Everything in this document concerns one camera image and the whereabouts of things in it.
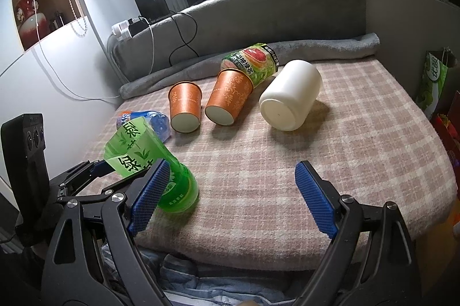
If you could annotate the white power strip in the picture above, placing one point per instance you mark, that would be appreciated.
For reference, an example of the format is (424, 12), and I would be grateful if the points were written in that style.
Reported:
(120, 30)

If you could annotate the black charger plug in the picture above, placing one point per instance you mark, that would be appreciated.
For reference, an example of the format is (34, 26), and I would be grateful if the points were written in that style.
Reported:
(137, 27)

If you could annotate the green plastic tea bottle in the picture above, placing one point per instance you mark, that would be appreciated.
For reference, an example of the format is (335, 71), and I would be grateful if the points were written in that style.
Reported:
(138, 144)

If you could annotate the pink plaid blanket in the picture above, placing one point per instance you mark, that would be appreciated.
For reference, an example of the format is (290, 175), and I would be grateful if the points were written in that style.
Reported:
(323, 147)

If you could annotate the red box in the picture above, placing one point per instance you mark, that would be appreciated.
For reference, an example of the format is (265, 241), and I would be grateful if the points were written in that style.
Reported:
(447, 137)

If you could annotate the red white ceramic jar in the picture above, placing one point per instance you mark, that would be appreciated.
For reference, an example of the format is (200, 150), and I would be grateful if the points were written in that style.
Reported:
(32, 18)

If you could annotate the blue label plastic bottle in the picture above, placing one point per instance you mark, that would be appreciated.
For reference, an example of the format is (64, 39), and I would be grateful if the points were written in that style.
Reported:
(159, 122)

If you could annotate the green bottle with grapefruit label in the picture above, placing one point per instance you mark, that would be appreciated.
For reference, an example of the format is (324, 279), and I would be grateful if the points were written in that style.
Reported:
(256, 58)

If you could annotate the green paper bag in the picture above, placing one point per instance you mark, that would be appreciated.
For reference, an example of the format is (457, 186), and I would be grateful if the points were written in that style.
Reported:
(433, 83)

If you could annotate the grey fleece blanket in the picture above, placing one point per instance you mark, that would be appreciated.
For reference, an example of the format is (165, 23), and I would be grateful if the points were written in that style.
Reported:
(251, 14)

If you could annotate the large orange paper cup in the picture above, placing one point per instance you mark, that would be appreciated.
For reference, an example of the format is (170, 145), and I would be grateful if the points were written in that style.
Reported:
(228, 94)

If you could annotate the small orange paper cup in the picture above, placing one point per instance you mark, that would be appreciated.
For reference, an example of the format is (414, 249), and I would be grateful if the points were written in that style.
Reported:
(185, 101)

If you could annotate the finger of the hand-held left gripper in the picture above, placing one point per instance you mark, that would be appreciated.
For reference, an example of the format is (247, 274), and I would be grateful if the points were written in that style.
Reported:
(99, 168)

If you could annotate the blue striped cloth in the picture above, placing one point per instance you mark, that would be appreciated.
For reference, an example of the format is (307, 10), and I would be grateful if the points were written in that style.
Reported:
(215, 284)

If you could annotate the white cup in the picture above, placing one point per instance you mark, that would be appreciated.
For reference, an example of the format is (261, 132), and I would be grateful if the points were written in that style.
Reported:
(291, 94)

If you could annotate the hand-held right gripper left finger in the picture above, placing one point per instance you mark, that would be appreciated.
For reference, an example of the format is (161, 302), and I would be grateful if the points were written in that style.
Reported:
(151, 198)

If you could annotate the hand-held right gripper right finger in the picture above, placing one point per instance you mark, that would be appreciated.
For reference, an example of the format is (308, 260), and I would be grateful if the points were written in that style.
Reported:
(316, 201)

